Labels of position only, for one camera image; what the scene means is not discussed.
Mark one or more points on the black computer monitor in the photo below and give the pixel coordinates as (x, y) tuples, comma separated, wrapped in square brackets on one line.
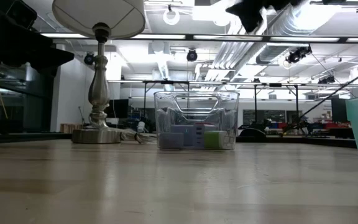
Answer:
[(117, 109), (339, 110)]

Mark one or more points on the tan wooden blocks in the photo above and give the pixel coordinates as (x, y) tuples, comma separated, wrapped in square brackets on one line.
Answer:
[(67, 128)]

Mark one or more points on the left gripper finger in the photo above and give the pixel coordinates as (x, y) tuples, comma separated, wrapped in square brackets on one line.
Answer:
[(53, 59)]

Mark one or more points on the pale multi-port USB charger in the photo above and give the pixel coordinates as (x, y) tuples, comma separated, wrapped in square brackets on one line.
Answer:
[(194, 135)]

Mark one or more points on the black domed object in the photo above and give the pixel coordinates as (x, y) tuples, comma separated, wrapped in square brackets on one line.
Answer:
[(252, 133)]

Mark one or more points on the clear plastic bin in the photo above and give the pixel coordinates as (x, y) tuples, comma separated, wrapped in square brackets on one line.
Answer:
[(166, 109)]

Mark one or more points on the green white USB wall charger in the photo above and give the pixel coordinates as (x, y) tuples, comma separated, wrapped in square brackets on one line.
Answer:
[(213, 140)]

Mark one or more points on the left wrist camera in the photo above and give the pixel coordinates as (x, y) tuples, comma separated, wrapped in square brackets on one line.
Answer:
[(22, 14)]

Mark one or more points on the white shade silver table lamp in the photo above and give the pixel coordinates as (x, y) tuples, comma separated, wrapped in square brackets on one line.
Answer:
[(99, 90)]

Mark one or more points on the pale grey wall charger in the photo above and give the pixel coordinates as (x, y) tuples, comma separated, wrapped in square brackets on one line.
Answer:
[(171, 140)]

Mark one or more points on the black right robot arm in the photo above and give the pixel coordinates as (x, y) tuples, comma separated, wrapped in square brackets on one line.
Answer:
[(253, 12)]

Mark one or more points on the overhead light bar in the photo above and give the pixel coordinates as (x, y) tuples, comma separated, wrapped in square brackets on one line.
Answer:
[(291, 39)]

